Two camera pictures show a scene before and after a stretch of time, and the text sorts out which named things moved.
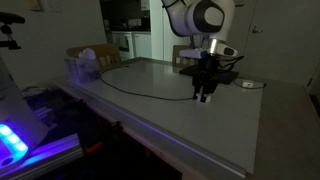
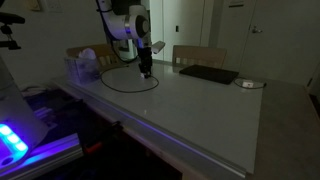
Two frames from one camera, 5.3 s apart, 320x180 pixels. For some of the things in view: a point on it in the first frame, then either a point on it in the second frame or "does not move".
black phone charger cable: [138, 94] -> [127, 91]
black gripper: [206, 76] -> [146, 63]
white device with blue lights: [22, 128] does not move
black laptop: [221, 75] does not move
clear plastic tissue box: [83, 69] does not move
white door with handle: [283, 42] does not move
